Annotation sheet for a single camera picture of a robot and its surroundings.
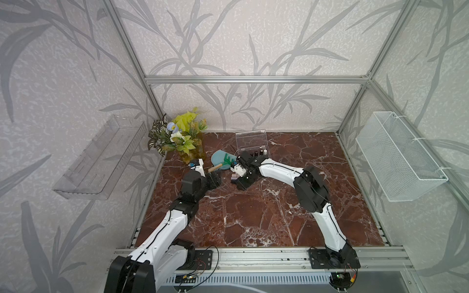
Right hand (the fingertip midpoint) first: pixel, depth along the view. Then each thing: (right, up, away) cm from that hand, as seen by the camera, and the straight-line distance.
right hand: (240, 183), depth 96 cm
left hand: (-10, +8, -13) cm, 19 cm away
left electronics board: (-21, -32, -26) cm, 46 cm away
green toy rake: (-8, +12, +9) cm, 17 cm away
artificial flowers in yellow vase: (-29, +26, -7) cm, 39 cm away
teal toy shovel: (-14, +13, +12) cm, 22 cm away
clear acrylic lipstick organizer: (+7, +23, +20) cm, 31 cm away
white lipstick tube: (+14, +17, +6) cm, 22 cm away
